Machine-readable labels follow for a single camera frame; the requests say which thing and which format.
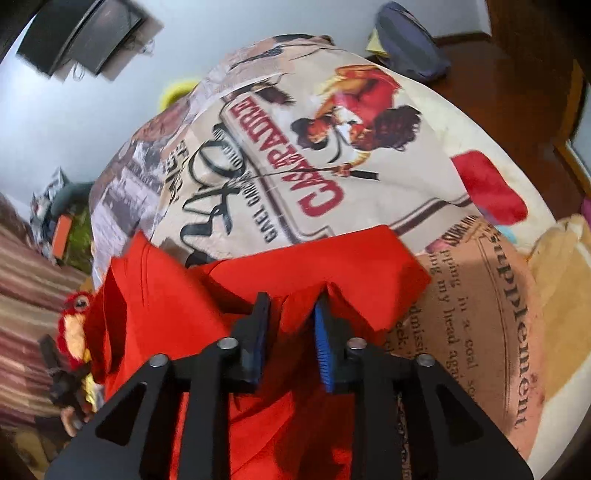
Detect red jacket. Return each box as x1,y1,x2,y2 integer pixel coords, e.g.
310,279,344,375
82,224,433,480

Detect red parrot plush toy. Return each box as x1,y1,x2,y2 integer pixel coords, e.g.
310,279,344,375
56,291,93,370

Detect green bag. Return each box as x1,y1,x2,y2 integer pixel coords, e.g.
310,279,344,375
63,206,93,275

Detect orange box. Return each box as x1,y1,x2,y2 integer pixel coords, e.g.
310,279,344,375
52,215,72,259

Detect dark grey plush pile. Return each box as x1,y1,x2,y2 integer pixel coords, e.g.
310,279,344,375
49,182,93,218

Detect beige fleece blanket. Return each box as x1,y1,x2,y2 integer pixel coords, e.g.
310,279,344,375
526,214,591,476

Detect yellow curved pillow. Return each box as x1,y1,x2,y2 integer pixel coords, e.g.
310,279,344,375
159,79,199,112

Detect printed bed cover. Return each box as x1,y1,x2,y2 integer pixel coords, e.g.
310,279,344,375
90,35,553,456

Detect wooden door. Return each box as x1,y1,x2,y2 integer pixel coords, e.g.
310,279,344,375
433,1,587,219

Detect dark blue bag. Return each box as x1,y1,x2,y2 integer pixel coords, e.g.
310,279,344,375
375,2,451,83

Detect wall mounted television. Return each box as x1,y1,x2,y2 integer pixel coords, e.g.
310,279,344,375
17,0,147,76

